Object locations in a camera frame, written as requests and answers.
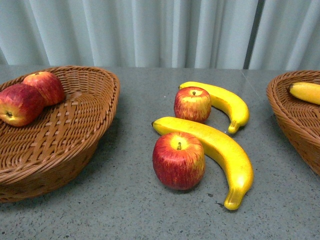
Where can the white pleated curtain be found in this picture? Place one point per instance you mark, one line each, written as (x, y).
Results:
(218, 34)

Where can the red apple stem-end forward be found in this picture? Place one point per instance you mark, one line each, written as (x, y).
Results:
(20, 104)

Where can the small red yellow apple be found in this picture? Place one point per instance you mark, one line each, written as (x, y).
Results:
(192, 103)

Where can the small yellow banana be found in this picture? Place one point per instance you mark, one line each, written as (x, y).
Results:
(231, 104)

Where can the straight yellow banana in basket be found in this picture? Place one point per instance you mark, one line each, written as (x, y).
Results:
(306, 91)

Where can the left brown wicker basket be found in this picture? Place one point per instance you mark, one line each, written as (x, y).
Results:
(51, 151)

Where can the brown wicker basket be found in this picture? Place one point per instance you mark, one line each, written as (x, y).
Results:
(299, 120)
(51, 151)

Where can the large red apple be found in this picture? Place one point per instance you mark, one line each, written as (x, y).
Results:
(178, 160)

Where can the red apple rear in basket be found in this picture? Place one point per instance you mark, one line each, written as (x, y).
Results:
(49, 86)

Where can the right brown wicker basket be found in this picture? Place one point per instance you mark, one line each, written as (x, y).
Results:
(299, 120)

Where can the large yellow banana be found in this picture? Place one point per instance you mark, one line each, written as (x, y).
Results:
(230, 156)

